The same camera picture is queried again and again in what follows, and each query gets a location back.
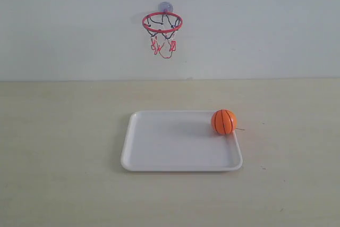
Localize red mini basketball hoop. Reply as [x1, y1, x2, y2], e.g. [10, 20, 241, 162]
[142, 12, 183, 59]

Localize small orange toy basketball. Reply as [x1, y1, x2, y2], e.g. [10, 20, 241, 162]
[211, 109, 237, 135]

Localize white rectangular plastic tray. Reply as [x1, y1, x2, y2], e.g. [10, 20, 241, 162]
[121, 111, 243, 172]

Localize clear suction cup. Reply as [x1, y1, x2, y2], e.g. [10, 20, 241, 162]
[158, 2, 173, 13]

